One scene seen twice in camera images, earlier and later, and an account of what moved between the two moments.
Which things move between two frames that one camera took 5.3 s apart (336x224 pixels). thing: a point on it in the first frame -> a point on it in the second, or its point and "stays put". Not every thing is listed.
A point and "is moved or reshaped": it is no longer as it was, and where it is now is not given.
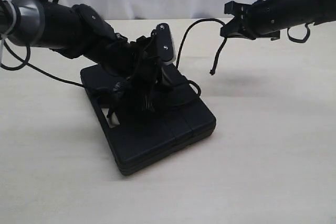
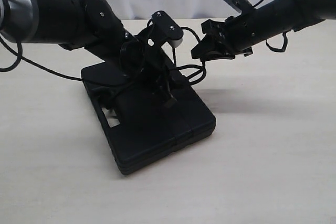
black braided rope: (213, 70) is moved or reshaped
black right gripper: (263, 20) -> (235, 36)
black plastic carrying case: (182, 117) stays put
